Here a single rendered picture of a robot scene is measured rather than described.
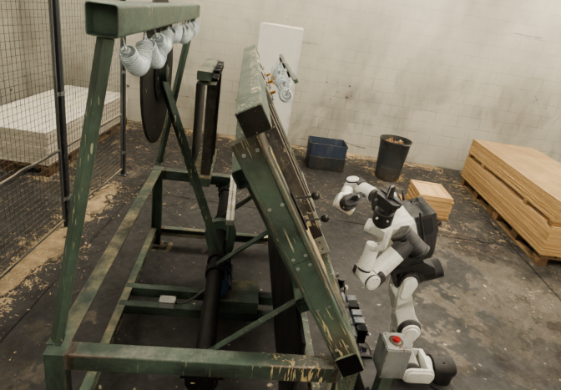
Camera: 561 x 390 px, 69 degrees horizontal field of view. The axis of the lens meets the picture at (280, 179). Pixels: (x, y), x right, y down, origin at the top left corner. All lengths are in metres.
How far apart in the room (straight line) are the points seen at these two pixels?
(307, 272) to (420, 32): 6.17
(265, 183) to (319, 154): 5.04
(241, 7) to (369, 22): 2.09
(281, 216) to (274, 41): 4.45
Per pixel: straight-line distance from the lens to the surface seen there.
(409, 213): 2.27
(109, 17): 1.49
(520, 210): 5.96
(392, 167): 6.67
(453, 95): 7.81
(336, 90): 7.35
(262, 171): 1.47
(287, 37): 5.82
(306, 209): 2.45
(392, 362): 2.12
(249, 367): 2.02
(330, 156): 6.55
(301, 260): 1.66
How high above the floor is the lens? 2.26
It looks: 22 degrees down
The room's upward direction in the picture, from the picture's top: 9 degrees clockwise
